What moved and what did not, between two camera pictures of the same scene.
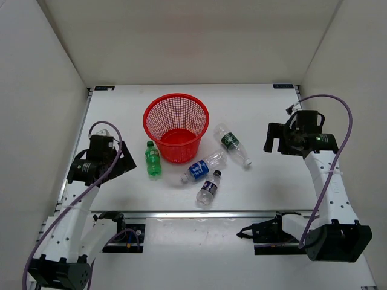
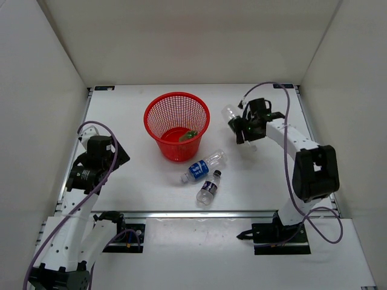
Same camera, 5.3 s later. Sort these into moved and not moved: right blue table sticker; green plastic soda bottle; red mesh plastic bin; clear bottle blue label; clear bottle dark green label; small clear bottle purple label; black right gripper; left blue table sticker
Moved: green plastic soda bottle; black right gripper; clear bottle dark green label
Not moved: red mesh plastic bin; left blue table sticker; clear bottle blue label; right blue table sticker; small clear bottle purple label
